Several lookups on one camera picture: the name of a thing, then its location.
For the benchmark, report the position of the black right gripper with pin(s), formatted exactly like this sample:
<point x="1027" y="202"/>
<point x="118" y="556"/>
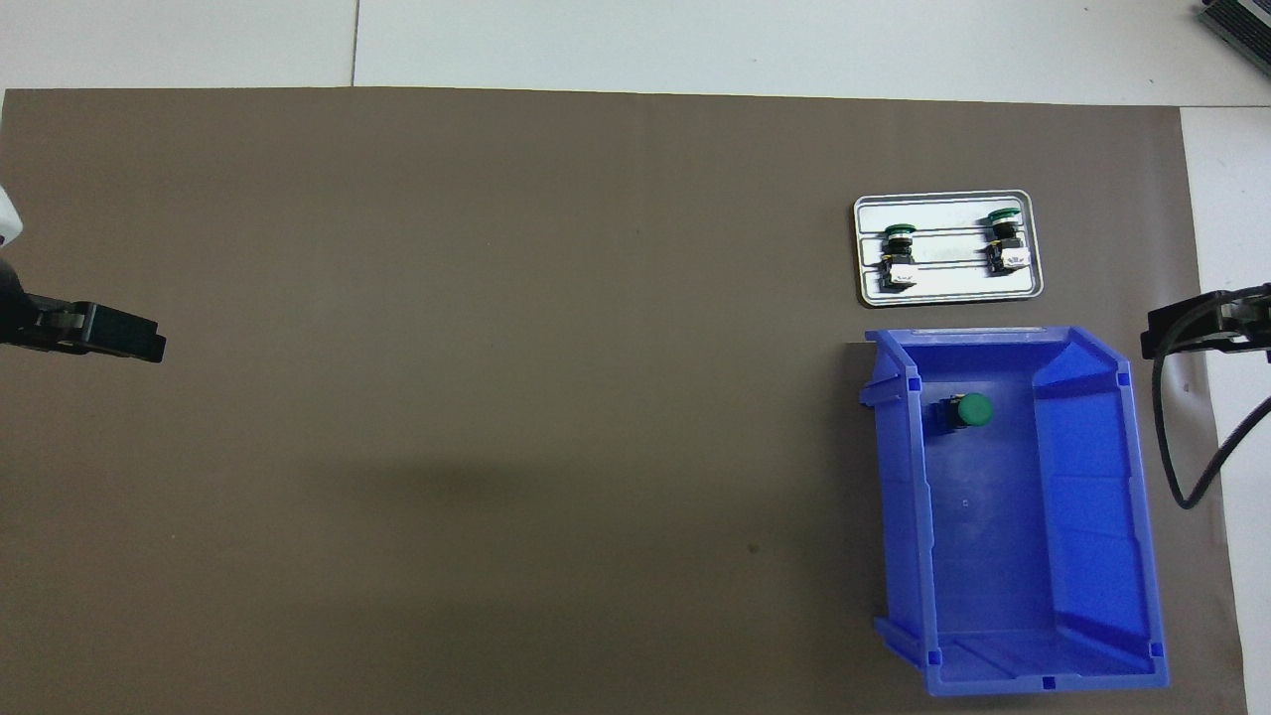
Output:
<point x="1253" y="320"/>

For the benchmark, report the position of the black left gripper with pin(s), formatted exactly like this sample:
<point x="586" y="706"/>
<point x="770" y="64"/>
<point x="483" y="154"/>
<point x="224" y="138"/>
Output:
<point x="15" y="318"/>

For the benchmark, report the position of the green push button switch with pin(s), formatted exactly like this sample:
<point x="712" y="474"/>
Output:
<point x="900" y="248"/>
<point x="1005" y="238"/>
<point x="975" y="410"/>

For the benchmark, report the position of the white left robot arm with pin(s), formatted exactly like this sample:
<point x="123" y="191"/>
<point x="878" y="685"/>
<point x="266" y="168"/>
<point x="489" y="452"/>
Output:
<point x="6" y="218"/>

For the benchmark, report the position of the grey metal tray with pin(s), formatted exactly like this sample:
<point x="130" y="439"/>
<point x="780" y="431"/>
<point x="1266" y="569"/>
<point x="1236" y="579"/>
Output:
<point x="953" y="283"/>

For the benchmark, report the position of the blue plastic storage bin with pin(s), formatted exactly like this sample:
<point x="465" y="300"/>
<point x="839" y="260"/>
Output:
<point x="1033" y="536"/>

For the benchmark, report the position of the grey ribbed device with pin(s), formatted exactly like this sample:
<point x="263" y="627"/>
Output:
<point x="1241" y="20"/>

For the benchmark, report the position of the brown table mat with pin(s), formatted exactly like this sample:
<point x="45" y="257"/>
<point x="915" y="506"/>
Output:
<point x="447" y="397"/>

